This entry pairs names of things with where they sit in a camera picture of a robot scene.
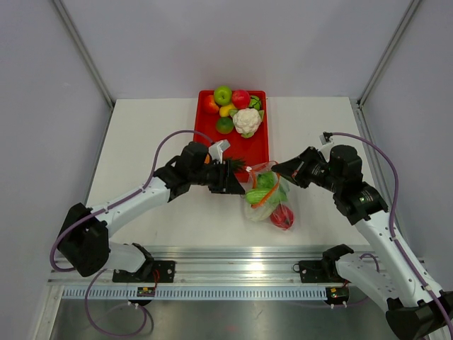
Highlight orange pineapple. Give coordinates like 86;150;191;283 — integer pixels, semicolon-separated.
204;155;246;174

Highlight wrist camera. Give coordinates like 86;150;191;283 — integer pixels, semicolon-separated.
208;140;230;163
319;132;334;146

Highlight green lettuce cabbage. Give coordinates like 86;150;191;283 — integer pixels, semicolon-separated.
244;171;289;222

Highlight clear zip top bag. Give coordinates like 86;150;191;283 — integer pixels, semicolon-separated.
243;161;295;231

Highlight right frame post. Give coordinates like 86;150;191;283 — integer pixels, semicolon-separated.
357;0;424;110

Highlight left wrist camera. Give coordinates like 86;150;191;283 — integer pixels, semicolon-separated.
208;140;230;163

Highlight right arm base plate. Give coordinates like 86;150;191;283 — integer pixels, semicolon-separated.
292;260;343;283

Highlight green apple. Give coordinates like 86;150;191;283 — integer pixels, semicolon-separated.
213;86;233;106

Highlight red orange peach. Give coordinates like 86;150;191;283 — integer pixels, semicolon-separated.
202;94;219;115

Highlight white cauliflower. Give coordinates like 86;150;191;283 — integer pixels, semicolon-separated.
229;108;264;138

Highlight dark green round vegetable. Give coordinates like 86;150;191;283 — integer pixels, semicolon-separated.
248;95;262;111

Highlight red bell pepper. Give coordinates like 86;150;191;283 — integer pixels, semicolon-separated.
270;205;294;230

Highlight aluminium mounting rail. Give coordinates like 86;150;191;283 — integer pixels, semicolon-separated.
47;246;344;300

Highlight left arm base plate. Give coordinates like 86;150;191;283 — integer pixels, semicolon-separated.
113;260;176;283

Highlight red plastic tray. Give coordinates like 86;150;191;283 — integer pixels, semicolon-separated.
195;90;270;166

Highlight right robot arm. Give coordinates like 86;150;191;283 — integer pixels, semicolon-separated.
272;144;452;339

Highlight green lime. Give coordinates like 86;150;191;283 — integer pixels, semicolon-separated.
215;117;234;135

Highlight green cucumber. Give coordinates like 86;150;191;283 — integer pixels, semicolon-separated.
245;188;270;205

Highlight red apple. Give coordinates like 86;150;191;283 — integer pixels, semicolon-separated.
231;89;251;110

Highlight left frame post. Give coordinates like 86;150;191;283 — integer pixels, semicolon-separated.
50;0;115;113

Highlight frame post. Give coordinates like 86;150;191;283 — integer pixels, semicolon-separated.
50;0;115;113
357;0;424;110

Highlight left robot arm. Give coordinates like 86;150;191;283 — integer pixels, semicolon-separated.
55;140;245;282

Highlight yellow pepper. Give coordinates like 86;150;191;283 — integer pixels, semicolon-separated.
219;103;236;118

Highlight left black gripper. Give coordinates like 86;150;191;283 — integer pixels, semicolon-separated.
190;159;245;195

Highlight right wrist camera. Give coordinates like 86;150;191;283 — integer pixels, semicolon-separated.
319;132;334;146

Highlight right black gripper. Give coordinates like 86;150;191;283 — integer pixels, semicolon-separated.
272;147;343;193

